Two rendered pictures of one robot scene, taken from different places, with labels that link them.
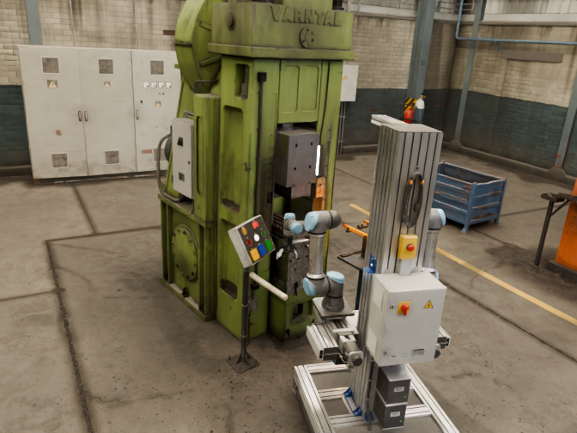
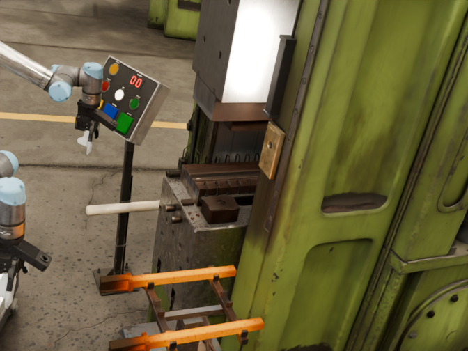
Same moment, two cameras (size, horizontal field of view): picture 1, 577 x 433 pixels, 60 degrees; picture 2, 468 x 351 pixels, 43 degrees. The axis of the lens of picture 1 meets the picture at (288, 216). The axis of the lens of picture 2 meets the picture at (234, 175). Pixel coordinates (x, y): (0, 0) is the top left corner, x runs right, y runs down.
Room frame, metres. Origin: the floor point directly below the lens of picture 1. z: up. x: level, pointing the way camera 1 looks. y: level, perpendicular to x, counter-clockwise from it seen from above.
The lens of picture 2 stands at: (4.29, -1.99, 2.14)
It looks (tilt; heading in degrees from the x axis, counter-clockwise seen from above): 29 degrees down; 101
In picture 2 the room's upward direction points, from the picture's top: 12 degrees clockwise
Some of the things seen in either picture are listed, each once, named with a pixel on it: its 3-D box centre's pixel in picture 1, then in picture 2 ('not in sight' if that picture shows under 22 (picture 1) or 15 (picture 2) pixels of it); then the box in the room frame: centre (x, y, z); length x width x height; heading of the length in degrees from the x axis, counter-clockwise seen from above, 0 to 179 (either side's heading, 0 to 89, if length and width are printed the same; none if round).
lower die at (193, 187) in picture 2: (282, 225); (238, 179); (3.92, 0.05, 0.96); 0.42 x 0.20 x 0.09; 40
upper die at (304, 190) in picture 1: (284, 184); (255, 97); (3.92, 0.05, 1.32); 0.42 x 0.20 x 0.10; 40
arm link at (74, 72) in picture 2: (297, 226); (65, 76); (3.20, -0.06, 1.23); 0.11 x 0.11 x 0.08; 22
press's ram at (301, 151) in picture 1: (290, 154); (274, 36); (3.95, 0.01, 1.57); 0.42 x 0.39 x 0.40; 40
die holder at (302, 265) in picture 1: (285, 253); (234, 240); (3.97, 0.01, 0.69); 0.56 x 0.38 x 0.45; 40
